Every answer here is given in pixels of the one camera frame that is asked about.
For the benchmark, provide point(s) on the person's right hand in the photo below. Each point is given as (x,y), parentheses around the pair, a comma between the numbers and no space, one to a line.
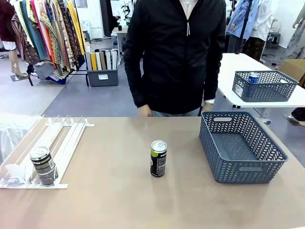
(144,111)

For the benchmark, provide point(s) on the person's left hand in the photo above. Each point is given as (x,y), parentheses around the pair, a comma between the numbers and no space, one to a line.
(206,107)

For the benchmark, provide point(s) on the black green drink can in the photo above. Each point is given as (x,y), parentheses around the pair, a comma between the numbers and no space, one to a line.
(44,167)
(158,159)

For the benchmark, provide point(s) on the blue-grey plastic woven basket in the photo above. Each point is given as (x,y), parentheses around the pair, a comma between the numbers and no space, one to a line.
(267,91)
(241,148)

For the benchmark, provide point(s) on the blue Pepsi can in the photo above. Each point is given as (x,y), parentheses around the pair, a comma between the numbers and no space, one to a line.
(253,78)

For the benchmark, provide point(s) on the person's left forearm black sleeve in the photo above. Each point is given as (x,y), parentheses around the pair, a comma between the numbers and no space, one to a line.
(210,86)

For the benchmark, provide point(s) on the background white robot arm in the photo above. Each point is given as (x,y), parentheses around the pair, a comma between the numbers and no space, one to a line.
(124,14)

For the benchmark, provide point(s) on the person's right forearm black sleeve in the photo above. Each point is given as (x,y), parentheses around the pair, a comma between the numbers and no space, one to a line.
(138,93)

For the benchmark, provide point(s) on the white folding table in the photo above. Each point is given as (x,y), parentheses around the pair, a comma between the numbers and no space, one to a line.
(238,66)

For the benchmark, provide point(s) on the grey plastic storage bin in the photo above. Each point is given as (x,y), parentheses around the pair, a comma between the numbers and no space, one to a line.
(102,77)

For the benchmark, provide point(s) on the person in black jacket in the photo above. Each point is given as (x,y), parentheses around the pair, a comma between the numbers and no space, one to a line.
(176,59)

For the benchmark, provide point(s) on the brown board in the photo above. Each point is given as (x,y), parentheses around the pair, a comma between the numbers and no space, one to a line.
(103,60)

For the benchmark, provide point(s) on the white board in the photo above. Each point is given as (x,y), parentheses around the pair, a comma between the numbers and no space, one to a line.
(98,61)

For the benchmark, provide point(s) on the yellow board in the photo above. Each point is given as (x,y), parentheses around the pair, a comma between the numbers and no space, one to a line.
(94,61)

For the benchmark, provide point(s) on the background desk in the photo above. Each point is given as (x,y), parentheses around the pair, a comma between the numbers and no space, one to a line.
(120,35)

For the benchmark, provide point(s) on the bystander leg white shoe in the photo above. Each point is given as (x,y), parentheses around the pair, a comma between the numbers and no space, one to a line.
(297,115)

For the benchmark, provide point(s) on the black stand pole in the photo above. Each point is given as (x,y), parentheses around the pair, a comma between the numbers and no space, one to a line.
(245,21)

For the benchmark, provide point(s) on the cardboard box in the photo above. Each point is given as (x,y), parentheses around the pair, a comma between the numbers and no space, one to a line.
(294,69)

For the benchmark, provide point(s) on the black stool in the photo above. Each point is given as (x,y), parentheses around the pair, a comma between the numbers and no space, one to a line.
(274,37)

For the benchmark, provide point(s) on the white air purifier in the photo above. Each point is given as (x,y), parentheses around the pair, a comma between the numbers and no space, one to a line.
(86,29)

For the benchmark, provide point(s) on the fabric pile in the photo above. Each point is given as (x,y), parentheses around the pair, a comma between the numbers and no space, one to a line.
(51,74)

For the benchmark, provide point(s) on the background person dark clothes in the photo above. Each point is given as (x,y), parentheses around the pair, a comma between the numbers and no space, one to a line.
(108,16)

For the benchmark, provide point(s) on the dark patterned garment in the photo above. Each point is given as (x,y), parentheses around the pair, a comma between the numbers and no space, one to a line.
(70,40)

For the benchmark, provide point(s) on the yellow garment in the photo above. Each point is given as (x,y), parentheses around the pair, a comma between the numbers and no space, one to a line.
(77,26)

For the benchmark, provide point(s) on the multicolour patterned garment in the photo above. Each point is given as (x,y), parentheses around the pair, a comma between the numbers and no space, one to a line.
(51,40)

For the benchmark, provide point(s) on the clear plastic bag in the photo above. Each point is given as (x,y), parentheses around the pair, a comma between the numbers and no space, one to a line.
(16,126)

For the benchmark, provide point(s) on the brown patterned shawl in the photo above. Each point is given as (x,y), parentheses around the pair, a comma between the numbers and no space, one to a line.
(25,45)

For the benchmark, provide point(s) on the green garment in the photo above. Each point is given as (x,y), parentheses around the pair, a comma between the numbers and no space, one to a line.
(33,31)

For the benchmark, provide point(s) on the mannequin legs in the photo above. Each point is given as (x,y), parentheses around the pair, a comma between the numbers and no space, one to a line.
(15,62)

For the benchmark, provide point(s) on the maroon garment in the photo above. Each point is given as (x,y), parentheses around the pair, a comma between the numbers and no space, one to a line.
(6,21)

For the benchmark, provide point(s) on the black clothes rack frame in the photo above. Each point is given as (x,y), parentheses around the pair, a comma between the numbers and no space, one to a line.
(81,71)

